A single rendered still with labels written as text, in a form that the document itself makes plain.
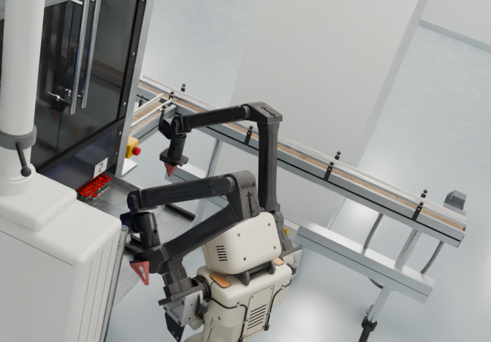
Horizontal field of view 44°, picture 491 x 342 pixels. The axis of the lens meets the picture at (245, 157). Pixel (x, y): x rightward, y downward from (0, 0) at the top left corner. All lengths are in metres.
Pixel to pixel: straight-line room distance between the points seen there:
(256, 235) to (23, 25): 0.95
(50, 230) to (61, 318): 0.21
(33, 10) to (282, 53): 2.57
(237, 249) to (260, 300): 0.21
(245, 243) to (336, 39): 1.96
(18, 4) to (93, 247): 0.53
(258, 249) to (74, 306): 0.63
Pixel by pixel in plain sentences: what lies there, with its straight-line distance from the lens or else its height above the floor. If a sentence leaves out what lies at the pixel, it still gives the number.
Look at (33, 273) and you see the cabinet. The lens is 1.47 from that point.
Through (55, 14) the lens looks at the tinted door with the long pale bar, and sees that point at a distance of 1.95.
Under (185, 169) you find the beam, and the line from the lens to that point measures 3.54.
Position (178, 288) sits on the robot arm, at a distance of 1.82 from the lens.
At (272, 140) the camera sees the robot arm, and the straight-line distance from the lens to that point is 2.04.
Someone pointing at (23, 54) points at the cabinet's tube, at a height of 1.92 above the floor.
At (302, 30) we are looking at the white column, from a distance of 3.61.
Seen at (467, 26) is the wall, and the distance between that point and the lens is 10.13.
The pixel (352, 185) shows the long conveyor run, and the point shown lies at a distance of 3.15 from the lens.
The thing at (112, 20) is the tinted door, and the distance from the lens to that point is 2.23.
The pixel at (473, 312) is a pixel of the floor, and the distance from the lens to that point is 4.37.
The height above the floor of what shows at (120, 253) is 1.41.
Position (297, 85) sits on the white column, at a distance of 3.71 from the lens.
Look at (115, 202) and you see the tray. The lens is 2.63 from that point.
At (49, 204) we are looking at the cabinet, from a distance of 1.44.
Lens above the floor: 2.47
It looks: 30 degrees down
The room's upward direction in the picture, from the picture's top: 17 degrees clockwise
